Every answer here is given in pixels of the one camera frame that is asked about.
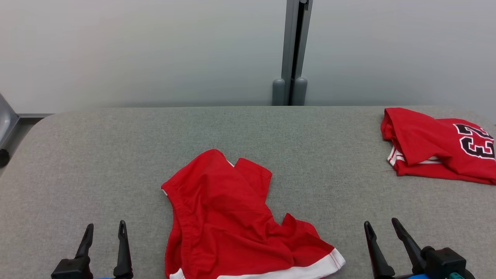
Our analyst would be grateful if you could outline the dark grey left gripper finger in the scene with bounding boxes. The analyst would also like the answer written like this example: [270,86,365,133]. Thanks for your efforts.
[114,221,133,278]
[74,224,95,259]

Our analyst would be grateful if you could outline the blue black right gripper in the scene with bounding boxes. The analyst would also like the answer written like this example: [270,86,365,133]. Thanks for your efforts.
[363,218,433,279]

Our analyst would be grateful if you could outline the red shorts with white trim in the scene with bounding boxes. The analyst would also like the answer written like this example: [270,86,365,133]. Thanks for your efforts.
[161,149,346,279]

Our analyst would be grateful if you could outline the red white numbered jersey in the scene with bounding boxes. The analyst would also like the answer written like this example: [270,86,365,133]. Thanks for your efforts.
[381,108,496,186]

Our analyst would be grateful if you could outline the grey metal leg with caster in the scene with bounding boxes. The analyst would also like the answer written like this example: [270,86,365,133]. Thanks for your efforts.
[0,93,20,168]

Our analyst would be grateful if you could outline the grey partition post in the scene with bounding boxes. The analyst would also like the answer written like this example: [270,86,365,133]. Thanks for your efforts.
[272,0,313,107]

